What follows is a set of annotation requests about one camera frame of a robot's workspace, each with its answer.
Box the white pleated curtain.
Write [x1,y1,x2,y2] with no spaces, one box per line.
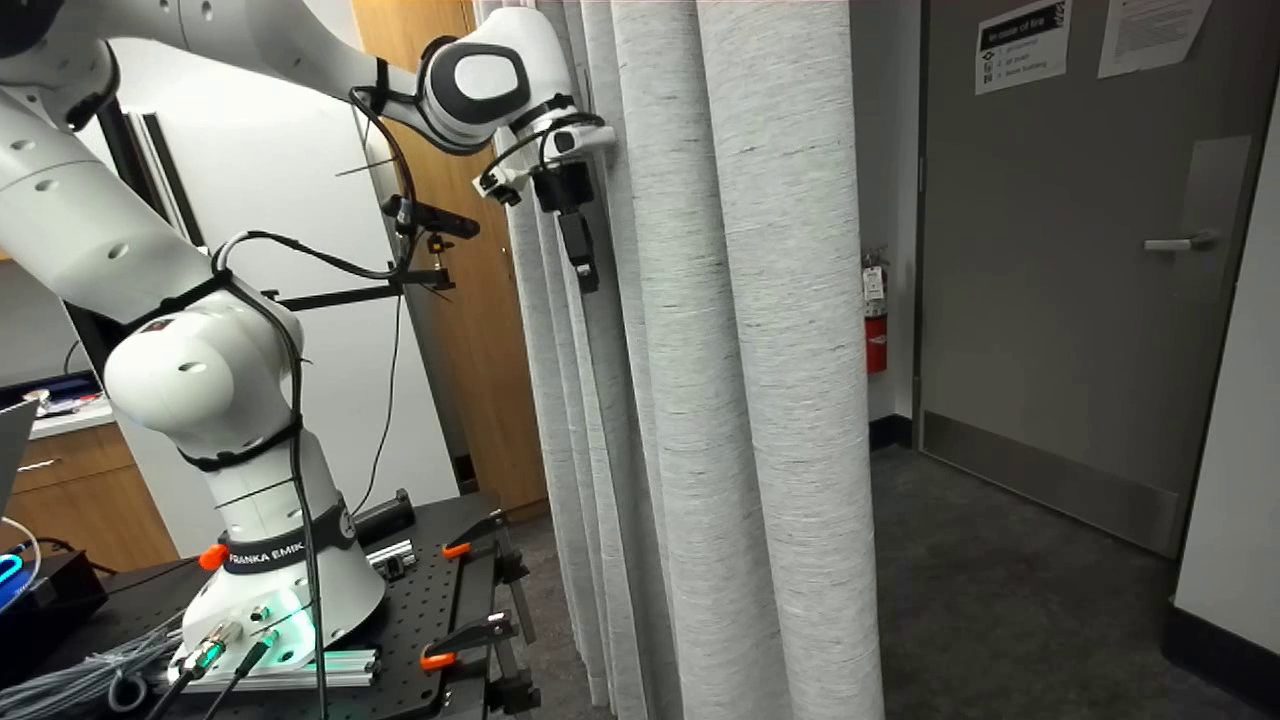
[470,0,887,720]

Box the wooden panel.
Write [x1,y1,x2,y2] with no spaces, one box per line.
[351,0,550,517]

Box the red fire extinguisher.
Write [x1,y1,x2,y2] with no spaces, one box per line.
[861,246,892,377]

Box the black clamp with orange tip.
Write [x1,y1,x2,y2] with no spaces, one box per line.
[419,611,522,672]
[441,509,512,561]

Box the black block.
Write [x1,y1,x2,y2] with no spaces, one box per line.
[354,489,417,547]

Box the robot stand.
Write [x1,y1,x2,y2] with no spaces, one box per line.
[0,489,543,720]

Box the paper notice with black header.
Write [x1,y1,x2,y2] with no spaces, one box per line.
[974,0,1074,97]

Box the grey door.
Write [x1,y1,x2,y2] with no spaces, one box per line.
[914,0,1280,561]

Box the wooden drawer cabinet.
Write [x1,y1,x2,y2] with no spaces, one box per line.
[0,398,182,576]

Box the white paper notice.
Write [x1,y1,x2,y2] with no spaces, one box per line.
[1096,0,1214,80]

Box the grey laptop lid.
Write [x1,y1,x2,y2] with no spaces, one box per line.
[0,397,42,513]

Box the black box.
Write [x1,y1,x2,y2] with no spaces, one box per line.
[0,549,109,687]

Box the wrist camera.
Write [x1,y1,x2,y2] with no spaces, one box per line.
[473,163,532,209]

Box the camera on mount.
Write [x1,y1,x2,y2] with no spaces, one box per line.
[262,194,482,313]

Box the black cable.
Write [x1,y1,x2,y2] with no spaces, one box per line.
[349,290,407,518]

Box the coil of grey cable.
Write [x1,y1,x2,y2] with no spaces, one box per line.
[0,612,187,720]

